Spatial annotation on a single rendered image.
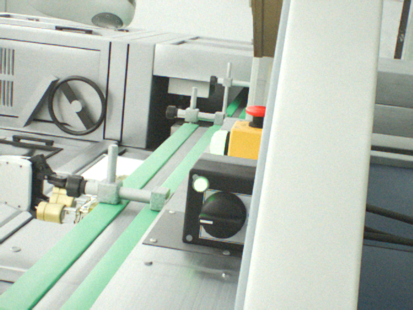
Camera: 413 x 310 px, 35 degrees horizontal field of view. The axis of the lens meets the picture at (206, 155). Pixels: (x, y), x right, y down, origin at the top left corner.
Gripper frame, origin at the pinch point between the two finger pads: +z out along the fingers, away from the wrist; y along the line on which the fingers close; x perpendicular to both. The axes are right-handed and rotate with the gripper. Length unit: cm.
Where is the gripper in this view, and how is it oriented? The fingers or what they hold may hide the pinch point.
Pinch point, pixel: (59, 192)
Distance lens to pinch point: 130.7
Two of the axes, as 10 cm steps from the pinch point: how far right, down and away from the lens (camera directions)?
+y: 1.1, -9.7, -2.4
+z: 9.0, 1.9, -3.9
